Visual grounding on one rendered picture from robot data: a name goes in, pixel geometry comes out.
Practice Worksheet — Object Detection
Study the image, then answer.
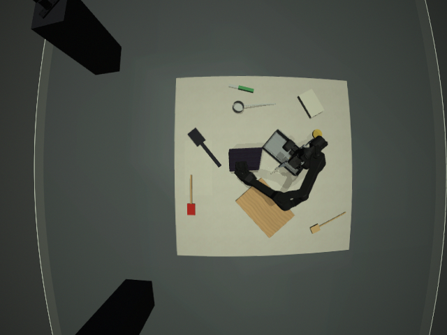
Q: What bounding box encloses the light brown wooden board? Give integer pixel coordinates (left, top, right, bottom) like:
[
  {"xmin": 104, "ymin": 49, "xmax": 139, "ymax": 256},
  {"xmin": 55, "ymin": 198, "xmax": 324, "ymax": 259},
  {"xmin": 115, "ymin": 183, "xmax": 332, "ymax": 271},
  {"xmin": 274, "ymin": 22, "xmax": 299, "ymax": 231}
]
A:
[{"xmin": 236, "ymin": 186, "xmax": 295, "ymax": 238}]

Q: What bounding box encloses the red spatula with wooden handle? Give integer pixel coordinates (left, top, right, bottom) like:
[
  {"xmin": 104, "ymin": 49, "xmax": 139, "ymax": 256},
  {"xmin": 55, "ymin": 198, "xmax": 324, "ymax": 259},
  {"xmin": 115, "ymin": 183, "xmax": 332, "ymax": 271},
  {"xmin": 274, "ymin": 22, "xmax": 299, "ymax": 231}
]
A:
[{"xmin": 187, "ymin": 175, "xmax": 196, "ymax": 216}]

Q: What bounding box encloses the yellow flat disc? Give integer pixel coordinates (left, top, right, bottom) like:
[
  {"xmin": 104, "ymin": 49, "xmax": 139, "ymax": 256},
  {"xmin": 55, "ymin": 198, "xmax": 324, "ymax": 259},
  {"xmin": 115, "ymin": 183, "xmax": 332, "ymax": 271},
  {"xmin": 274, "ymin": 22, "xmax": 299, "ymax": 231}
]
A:
[{"xmin": 312, "ymin": 129, "xmax": 322, "ymax": 138}]

